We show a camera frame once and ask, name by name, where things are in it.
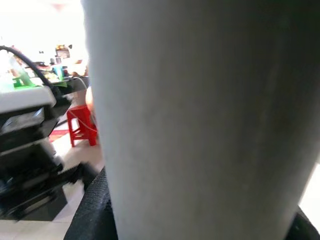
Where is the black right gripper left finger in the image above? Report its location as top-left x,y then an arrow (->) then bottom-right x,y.
63,167 -> 118,240

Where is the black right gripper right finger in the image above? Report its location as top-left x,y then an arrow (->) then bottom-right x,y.
287,204 -> 320,240

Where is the white plastic table leg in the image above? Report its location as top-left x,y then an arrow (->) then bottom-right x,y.
81,0 -> 320,240

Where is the red plastic stool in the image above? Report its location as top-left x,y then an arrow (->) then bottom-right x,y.
66,104 -> 98,148

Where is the green plastic toy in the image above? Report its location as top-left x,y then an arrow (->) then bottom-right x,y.
12,76 -> 35,88

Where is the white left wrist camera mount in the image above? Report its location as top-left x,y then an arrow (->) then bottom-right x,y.
0,87 -> 57,113

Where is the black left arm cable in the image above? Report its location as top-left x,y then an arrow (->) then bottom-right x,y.
0,46 -> 62,96

